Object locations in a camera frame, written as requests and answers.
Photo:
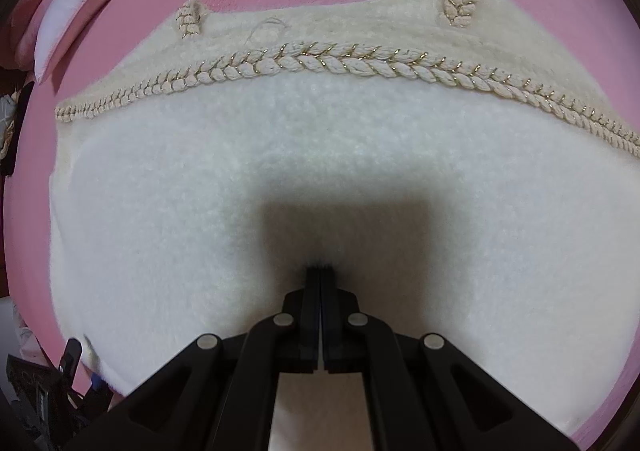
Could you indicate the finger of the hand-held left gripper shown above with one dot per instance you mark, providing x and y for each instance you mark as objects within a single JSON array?
[
  {"x": 71, "y": 358},
  {"x": 100, "y": 396}
]

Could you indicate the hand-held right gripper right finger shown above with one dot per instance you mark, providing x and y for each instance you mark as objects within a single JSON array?
[{"x": 327, "y": 311}]

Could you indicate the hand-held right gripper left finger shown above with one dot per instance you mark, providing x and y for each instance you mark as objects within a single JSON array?
[{"x": 310, "y": 311}]

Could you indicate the white fluffy braided-trim garment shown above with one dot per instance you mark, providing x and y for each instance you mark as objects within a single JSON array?
[{"x": 200, "y": 181}]

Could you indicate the pink pillow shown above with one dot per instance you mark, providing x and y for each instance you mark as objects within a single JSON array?
[{"x": 30, "y": 26}]

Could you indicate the white pillow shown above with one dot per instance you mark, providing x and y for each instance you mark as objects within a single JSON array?
[{"x": 75, "y": 1}]

